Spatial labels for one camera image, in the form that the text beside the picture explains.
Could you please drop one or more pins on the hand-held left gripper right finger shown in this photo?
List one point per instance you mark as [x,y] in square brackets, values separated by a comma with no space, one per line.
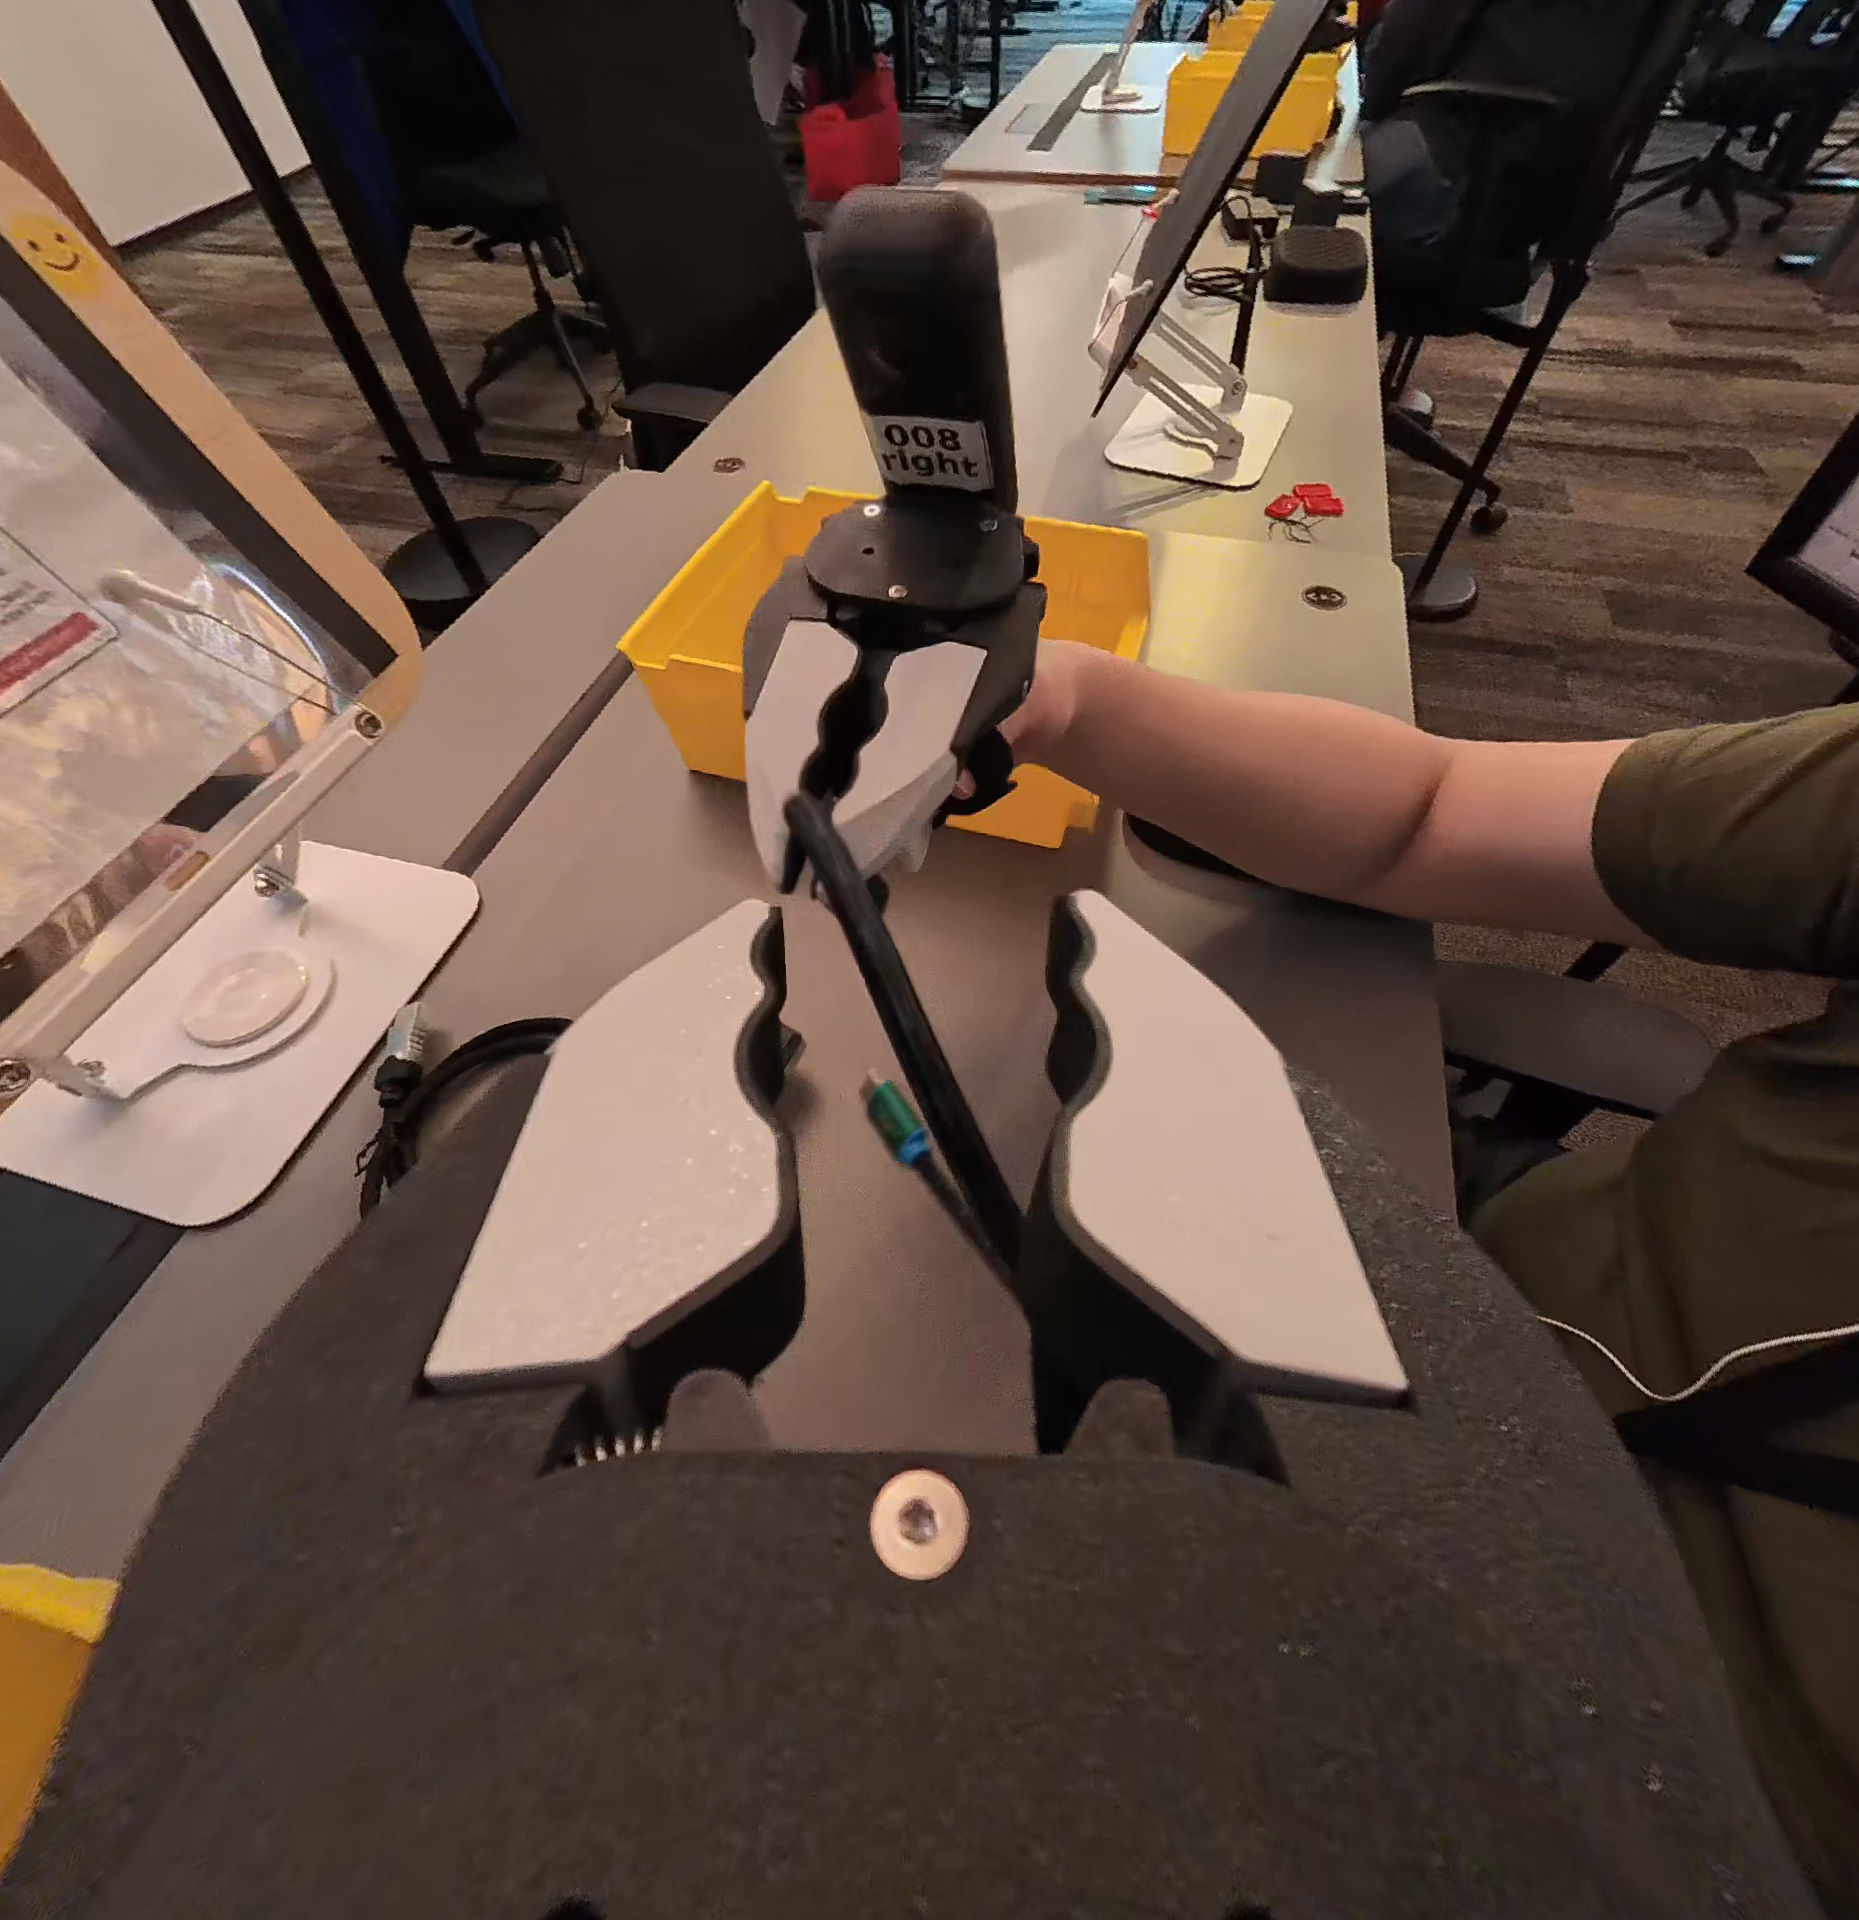
[1214,1185]

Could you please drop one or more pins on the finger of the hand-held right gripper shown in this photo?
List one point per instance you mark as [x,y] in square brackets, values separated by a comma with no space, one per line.
[923,721]
[779,706]

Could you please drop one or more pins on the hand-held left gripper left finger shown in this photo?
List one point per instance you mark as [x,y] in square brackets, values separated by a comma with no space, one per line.
[645,1185]

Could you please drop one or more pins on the person's right forearm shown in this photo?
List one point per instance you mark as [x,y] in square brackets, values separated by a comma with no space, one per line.
[1319,795]

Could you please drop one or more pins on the person's right hand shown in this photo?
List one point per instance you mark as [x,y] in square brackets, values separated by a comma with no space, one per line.
[1050,706]

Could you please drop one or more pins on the yellow plastic bin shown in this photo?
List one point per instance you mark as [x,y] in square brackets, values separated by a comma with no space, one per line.
[1214,106]
[13,1694]
[689,662]

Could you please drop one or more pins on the red bag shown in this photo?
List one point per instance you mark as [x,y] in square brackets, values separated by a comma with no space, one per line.
[847,142]

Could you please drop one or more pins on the white stand base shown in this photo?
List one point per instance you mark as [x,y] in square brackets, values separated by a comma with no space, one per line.
[344,961]
[1200,443]

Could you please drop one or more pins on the black office chair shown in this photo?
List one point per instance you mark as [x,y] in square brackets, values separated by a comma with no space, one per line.
[1469,179]
[495,194]
[1740,90]
[645,179]

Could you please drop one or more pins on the black pole stand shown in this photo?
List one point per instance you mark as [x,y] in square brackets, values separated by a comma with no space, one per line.
[466,570]

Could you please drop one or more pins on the black power adapter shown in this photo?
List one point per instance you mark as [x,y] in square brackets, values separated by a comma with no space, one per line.
[1281,177]

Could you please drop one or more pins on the black oval pad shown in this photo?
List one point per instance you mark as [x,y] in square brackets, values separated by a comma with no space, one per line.
[1319,266]

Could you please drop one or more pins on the person's olive shirt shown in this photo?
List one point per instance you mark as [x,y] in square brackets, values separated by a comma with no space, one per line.
[1740,1202]

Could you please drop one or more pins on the wooden stand board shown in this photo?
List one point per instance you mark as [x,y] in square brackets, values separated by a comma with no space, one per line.
[224,451]

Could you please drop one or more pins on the printed instruction sheet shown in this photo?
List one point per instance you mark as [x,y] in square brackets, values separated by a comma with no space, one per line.
[60,599]

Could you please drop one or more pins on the yellow smiley sticker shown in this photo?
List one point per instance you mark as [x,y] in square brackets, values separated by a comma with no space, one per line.
[51,251]

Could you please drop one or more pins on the black framed instruction board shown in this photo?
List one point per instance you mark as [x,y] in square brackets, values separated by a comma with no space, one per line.
[1845,541]

